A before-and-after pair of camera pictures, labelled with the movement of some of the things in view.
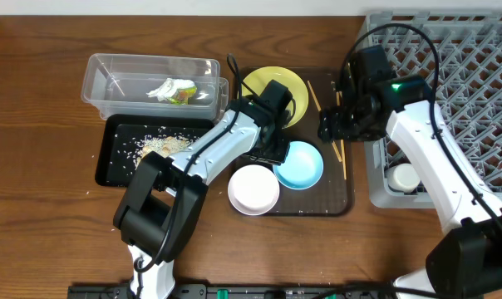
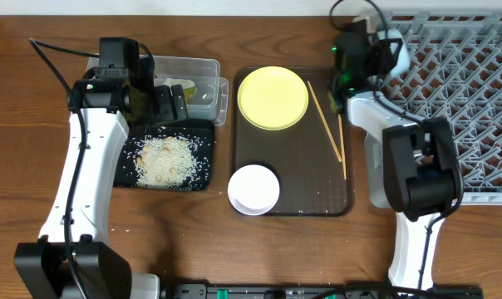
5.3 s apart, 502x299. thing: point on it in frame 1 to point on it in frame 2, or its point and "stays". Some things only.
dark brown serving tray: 333,193 stays
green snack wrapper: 183,95 stays
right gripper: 327,125 to 340,98
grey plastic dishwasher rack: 469,60 stays
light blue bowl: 302,168 to 403,60
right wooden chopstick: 342,142 stays
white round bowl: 253,189 stays
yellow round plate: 259,78 stays
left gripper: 269,154 to 168,105
